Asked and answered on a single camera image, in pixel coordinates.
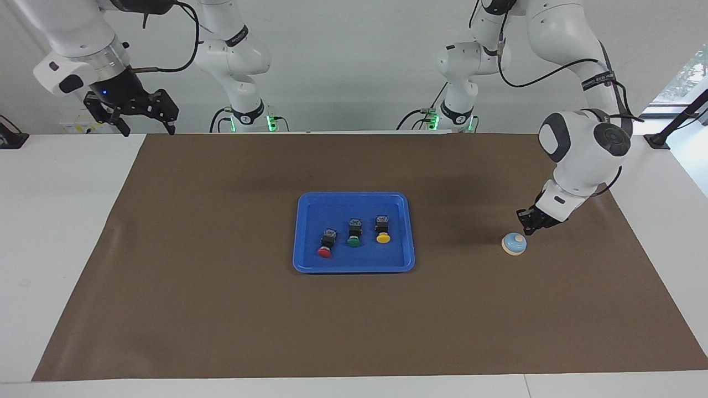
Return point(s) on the red push button switch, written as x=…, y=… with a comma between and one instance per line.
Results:
x=324, y=252

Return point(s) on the yellow push button switch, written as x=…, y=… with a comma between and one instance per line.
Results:
x=383, y=238

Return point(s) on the white wall socket box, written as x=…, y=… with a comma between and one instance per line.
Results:
x=83, y=126

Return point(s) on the green push button switch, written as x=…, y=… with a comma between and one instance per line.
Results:
x=354, y=241

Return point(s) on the blue service bell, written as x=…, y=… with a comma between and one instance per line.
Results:
x=514, y=246

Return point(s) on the black table clamp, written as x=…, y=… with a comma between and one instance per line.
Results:
x=11, y=139

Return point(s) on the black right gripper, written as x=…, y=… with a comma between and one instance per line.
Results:
x=124, y=97

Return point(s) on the brown table mat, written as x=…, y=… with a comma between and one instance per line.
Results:
x=354, y=320

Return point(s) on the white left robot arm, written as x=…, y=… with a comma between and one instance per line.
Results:
x=581, y=160

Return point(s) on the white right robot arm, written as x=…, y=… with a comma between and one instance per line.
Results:
x=72, y=33

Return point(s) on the black camera stand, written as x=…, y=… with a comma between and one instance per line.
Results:
x=658, y=139

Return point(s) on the window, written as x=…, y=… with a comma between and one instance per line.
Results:
x=691, y=72

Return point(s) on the blue plastic tray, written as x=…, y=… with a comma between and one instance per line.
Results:
x=354, y=262

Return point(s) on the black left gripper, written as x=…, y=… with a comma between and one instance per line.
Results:
x=539, y=218

